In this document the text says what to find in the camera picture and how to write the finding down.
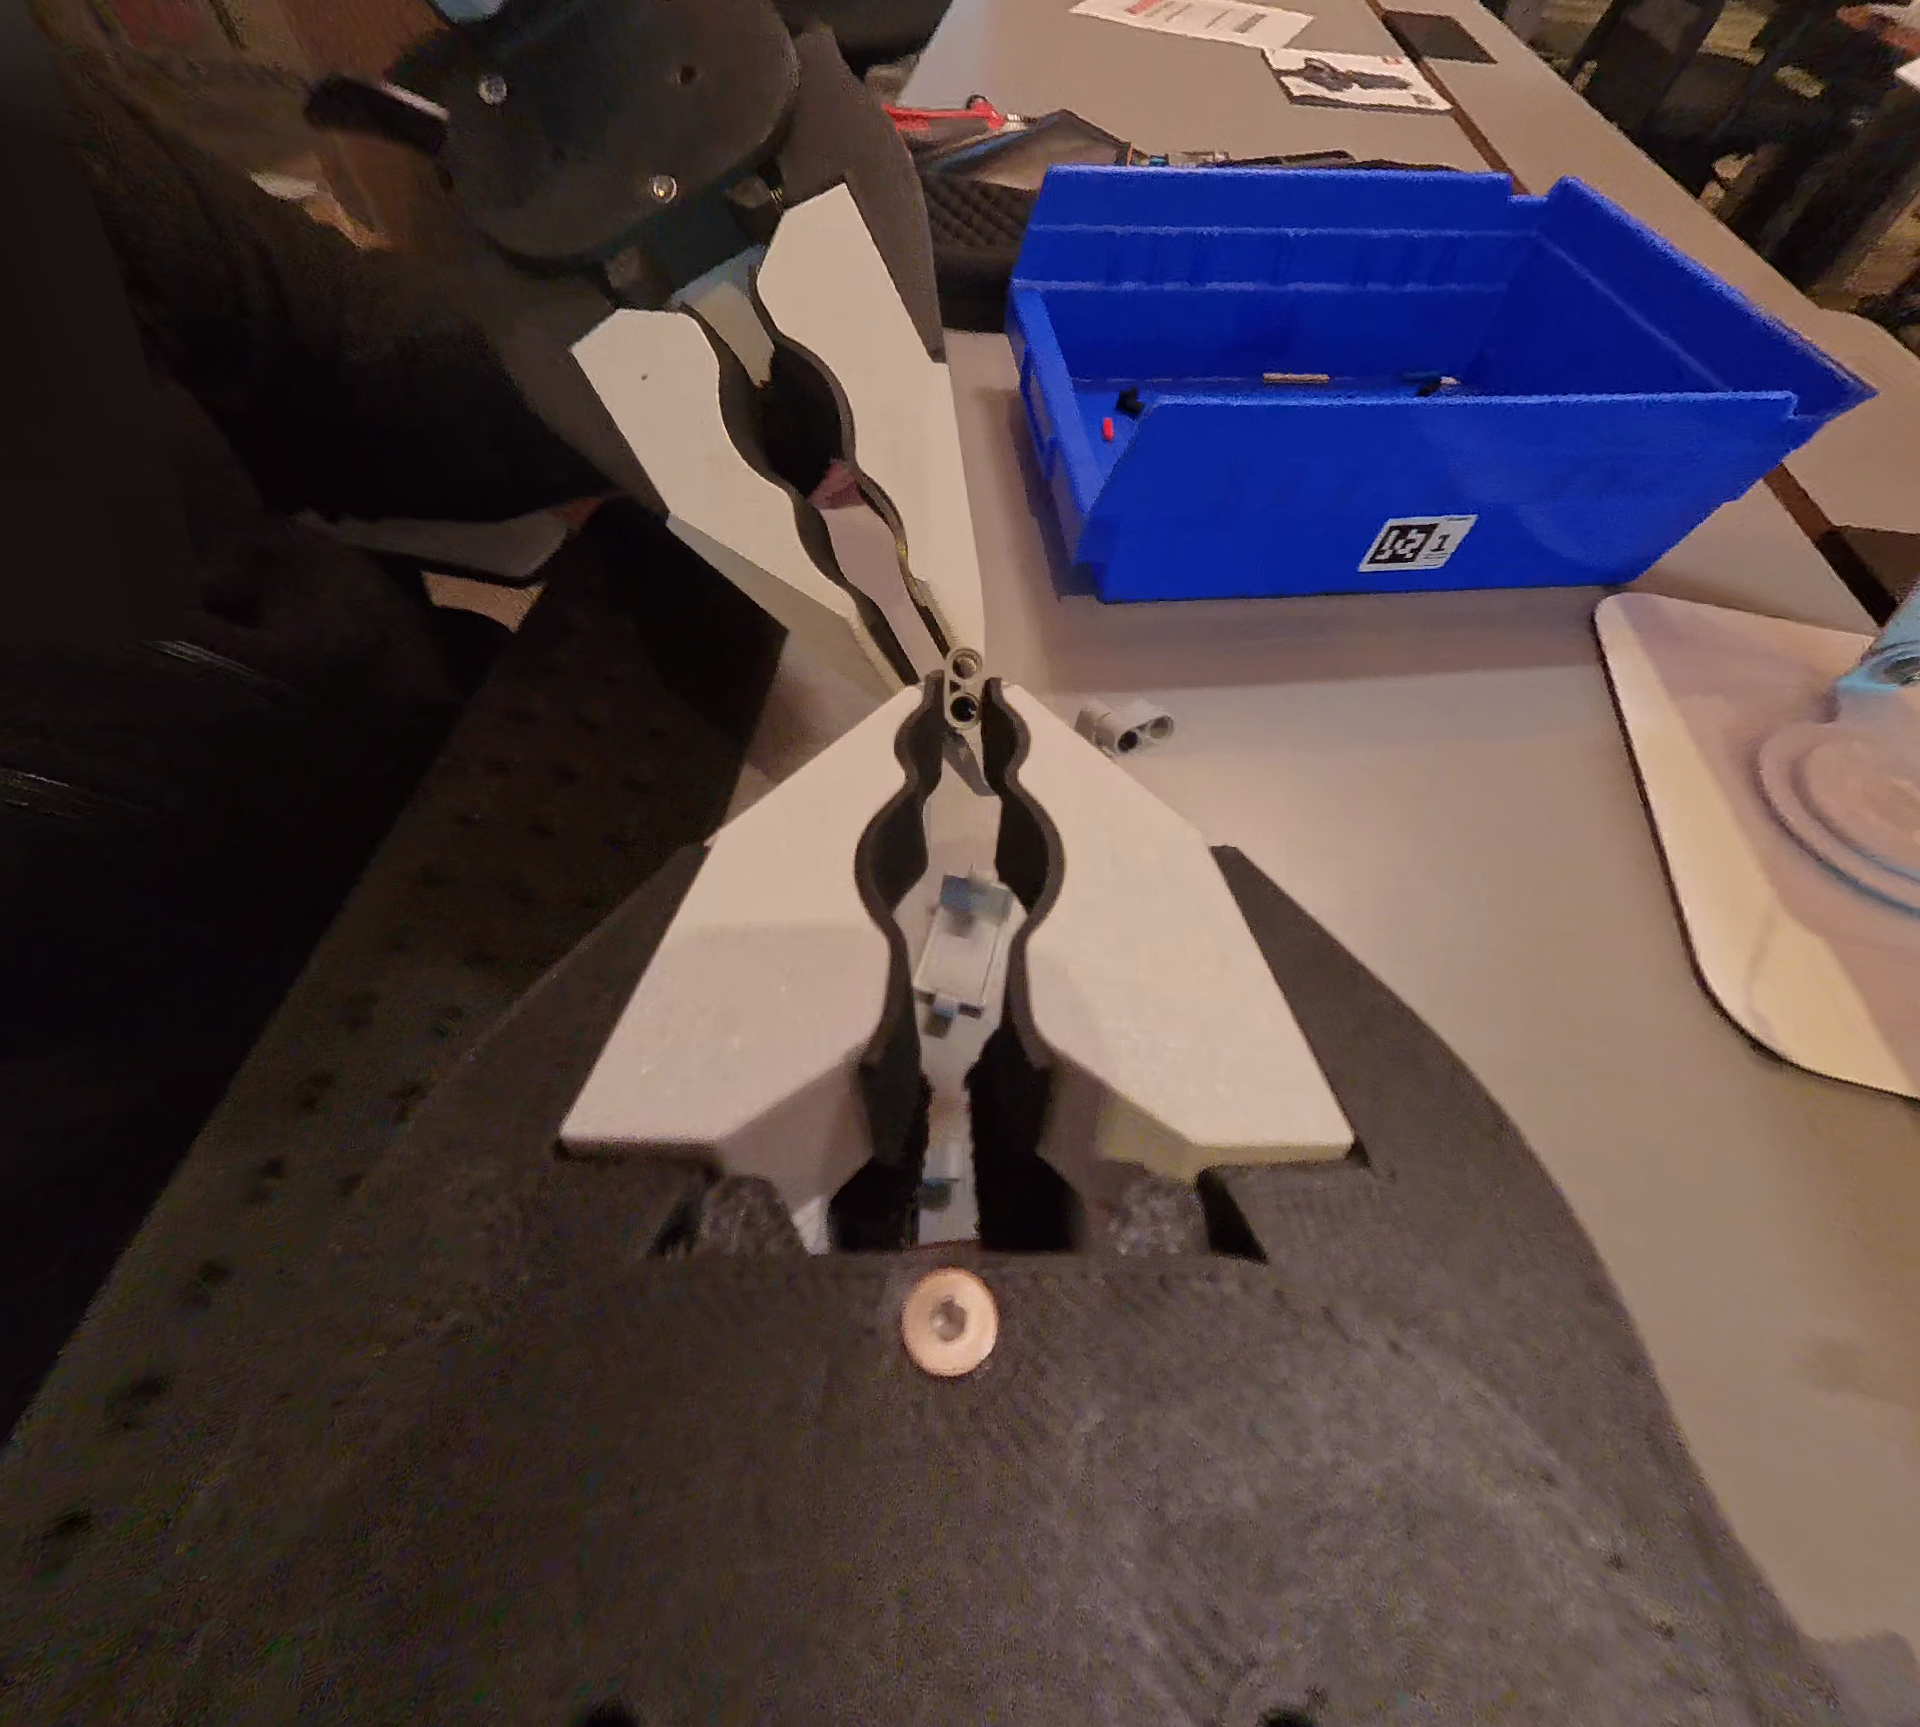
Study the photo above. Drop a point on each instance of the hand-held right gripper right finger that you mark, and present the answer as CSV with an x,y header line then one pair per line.
x,y
1184,1007

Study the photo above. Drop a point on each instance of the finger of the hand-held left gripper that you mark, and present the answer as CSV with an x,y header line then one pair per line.
x,y
901,375
675,435

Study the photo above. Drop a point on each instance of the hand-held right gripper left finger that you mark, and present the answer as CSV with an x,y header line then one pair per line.
x,y
721,1007

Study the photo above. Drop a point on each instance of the grey two-hole connector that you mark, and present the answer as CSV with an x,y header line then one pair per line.
x,y
1125,725
964,689

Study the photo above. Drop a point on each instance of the blue parts bin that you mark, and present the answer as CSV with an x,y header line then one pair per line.
x,y
1351,481

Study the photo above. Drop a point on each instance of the person's left forearm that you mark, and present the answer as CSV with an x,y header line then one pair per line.
x,y
375,375

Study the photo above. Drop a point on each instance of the black dimpled foam pad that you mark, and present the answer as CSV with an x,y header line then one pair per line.
x,y
375,931
974,212

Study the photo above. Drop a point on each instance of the assorted small block parts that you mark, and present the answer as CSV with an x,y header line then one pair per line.
x,y
1128,401

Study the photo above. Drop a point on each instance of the red black hand tool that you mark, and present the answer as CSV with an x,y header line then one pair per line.
x,y
945,118

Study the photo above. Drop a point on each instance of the black pouch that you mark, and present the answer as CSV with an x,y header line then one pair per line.
x,y
1065,140

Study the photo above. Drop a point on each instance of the cardboard box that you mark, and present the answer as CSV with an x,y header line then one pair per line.
x,y
180,2

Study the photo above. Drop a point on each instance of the white paper sheet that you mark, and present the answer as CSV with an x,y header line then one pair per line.
x,y
1192,10

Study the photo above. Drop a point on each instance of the printed booklet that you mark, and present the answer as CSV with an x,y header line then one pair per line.
x,y
1358,76

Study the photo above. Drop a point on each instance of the white book stand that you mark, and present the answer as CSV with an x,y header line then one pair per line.
x,y
1725,781

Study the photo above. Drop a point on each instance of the dark desk mat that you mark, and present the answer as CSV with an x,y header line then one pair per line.
x,y
1440,34

